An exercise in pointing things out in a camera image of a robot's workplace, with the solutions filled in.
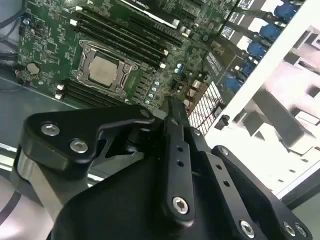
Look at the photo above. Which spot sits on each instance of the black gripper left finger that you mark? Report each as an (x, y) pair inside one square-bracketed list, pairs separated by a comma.
[(57, 145)]

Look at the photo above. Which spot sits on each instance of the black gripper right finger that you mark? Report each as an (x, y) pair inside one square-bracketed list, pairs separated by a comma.
[(225, 180)]

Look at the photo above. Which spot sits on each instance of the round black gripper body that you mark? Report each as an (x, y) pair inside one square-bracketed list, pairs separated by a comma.
[(120, 212)]

